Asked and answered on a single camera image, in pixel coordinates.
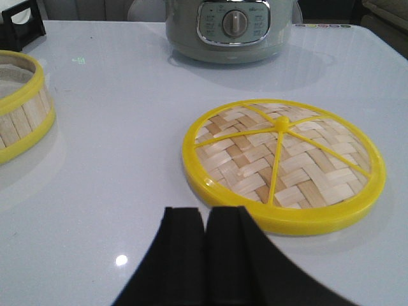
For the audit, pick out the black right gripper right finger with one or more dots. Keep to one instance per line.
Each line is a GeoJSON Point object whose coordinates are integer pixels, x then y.
{"type": "Point", "coordinates": [245, 268]}

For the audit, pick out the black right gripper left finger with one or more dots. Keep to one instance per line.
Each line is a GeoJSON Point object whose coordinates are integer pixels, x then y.
{"type": "Point", "coordinates": [172, 271]}

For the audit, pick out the woven bamboo steamer lid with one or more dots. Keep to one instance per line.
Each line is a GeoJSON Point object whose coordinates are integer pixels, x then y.
{"type": "Point", "coordinates": [296, 168]}

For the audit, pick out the bamboo steamer tier yellow rims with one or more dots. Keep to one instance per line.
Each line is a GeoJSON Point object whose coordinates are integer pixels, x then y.
{"type": "Point", "coordinates": [27, 110]}

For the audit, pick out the grey-green electric cooking pot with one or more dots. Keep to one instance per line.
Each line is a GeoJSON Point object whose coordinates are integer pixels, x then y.
{"type": "Point", "coordinates": [228, 32]}

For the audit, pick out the black bowl rack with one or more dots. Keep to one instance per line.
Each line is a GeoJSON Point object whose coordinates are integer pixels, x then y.
{"type": "Point", "coordinates": [21, 24]}

